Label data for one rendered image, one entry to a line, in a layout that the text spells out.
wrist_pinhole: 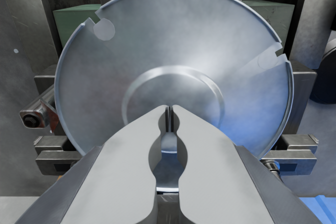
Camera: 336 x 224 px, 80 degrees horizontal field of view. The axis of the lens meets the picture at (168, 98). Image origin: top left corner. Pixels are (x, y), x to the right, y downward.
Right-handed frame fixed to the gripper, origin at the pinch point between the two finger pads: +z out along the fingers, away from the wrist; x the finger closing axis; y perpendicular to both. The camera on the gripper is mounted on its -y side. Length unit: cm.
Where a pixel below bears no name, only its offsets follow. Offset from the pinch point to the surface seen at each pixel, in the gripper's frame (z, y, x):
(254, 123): 11.5, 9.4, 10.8
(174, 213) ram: -0.9, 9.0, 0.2
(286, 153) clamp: 15.4, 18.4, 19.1
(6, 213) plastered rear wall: 76, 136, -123
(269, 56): 11.5, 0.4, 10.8
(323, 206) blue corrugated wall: 79, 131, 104
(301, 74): 19.1, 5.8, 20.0
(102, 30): 11.2, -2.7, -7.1
